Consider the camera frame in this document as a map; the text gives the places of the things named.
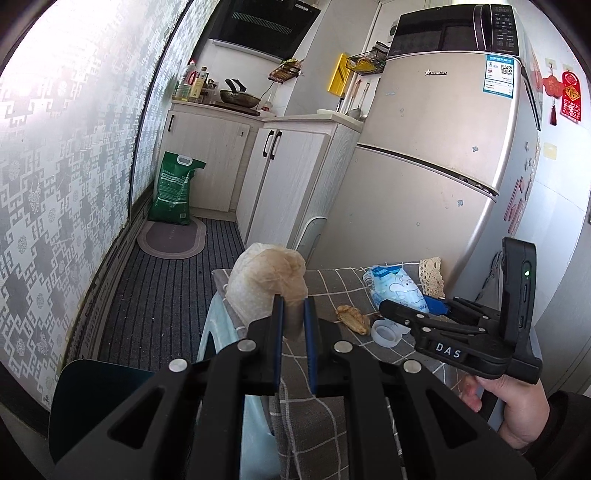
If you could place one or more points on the white single-door kitchen cabinet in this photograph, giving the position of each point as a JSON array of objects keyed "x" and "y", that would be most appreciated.
[{"x": 203, "y": 152}]

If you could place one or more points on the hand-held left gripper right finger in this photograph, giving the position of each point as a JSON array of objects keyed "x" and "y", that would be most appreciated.
[{"x": 310, "y": 344}]

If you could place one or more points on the green rice bag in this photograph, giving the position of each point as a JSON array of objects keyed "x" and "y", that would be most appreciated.
[{"x": 173, "y": 189}]

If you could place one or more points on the grey checked tablecloth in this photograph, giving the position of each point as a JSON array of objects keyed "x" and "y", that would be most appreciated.
[{"x": 337, "y": 286}]

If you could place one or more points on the dark wok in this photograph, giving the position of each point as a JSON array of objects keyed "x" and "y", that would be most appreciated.
[{"x": 240, "y": 96}]

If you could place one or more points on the dark teal trash bin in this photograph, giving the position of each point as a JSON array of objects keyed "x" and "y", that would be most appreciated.
[{"x": 97, "y": 397}]

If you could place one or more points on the brown food peel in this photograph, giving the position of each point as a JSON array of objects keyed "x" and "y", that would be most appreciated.
[{"x": 353, "y": 318}]

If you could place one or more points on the yellow oil bottle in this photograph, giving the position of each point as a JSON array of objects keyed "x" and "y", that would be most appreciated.
[{"x": 198, "y": 87}]

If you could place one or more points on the clear oil bottle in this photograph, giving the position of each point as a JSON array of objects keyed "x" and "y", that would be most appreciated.
[{"x": 185, "y": 83}]

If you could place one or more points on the yellow cutting board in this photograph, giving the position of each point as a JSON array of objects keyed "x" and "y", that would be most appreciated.
[{"x": 337, "y": 76}]

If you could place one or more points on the person's right forearm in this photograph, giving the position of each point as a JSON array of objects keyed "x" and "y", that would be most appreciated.
[{"x": 563, "y": 438}]

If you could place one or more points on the white double-door kitchen cabinet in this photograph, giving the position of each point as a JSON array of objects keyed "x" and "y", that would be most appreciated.
[{"x": 295, "y": 170}]

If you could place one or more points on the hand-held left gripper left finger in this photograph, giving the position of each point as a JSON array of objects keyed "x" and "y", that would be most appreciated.
[{"x": 277, "y": 344}]

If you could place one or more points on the grey oval floor mat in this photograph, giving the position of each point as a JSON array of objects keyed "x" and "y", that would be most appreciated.
[{"x": 173, "y": 237}]

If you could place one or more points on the black microwave oven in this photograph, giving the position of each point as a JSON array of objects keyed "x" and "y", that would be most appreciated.
[{"x": 443, "y": 27}]

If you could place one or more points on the small glass bottle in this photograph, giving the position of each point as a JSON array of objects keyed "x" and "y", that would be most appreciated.
[{"x": 267, "y": 104}]

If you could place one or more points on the blue tissue packet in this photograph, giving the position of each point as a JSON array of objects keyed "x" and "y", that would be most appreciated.
[{"x": 392, "y": 286}]

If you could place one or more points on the light blue plastic stool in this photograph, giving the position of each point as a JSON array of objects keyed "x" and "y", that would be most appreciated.
[{"x": 217, "y": 327}]

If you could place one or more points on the cream lace doily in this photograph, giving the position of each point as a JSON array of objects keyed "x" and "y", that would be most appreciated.
[{"x": 431, "y": 277}]

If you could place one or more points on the hanging metal utensils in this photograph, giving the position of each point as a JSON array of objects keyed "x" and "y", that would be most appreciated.
[{"x": 358, "y": 101}]

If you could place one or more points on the beige refrigerator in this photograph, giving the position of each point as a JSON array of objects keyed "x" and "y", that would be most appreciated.
[{"x": 415, "y": 152}]

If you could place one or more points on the striped grey floor carpet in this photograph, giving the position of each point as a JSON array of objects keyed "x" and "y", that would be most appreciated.
[{"x": 166, "y": 304}]

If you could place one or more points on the black range hood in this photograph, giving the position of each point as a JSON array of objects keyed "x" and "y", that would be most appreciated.
[{"x": 263, "y": 23}]

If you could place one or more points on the red knot ornament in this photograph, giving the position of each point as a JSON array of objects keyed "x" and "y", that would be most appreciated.
[{"x": 551, "y": 87}]

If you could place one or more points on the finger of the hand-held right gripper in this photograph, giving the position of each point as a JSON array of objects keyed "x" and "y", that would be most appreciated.
[
  {"x": 466, "y": 307},
  {"x": 415, "y": 318}
]

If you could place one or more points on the person's right hand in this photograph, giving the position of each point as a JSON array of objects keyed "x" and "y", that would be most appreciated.
[{"x": 517, "y": 410}]

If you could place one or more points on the red paper charm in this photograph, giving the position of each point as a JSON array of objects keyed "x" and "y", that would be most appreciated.
[{"x": 571, "y": 97}]

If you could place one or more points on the translucent plastic bag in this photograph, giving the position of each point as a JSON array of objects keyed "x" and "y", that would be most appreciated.
[{"x": 265, "y": 277}]

